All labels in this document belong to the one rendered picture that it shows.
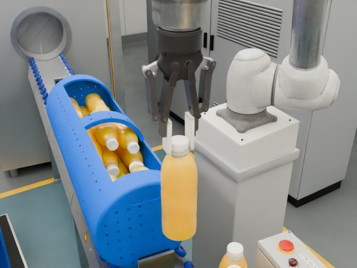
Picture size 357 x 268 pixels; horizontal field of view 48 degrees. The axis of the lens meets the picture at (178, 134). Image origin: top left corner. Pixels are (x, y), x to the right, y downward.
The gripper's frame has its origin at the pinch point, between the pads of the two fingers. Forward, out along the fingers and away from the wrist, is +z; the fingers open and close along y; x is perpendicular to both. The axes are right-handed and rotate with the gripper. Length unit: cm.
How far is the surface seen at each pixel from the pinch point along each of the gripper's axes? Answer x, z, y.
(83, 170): -39, 30, 13
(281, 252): 4.0, 36.6, -26.2
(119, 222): -18.0, 33.4, 8.7
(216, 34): -212, 47, -120
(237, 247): 0.1, 34.6, -15.8
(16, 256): -125, 133, 45
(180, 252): -17, 50, -8
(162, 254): -11.1, 41.6, -0.4
